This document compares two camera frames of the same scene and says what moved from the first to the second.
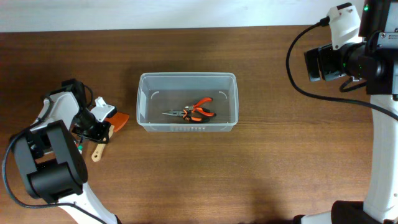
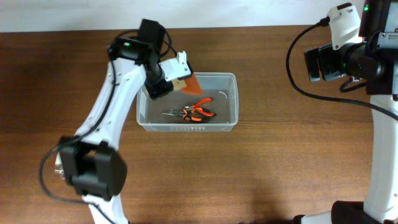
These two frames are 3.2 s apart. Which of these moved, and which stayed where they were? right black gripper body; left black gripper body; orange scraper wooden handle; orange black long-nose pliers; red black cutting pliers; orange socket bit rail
Moved: left black gripper body; orange scraper wooden handle
Stayed: right black gripper body; red black cutting pliers; orange black long-nose pliers; orange socket bit rail
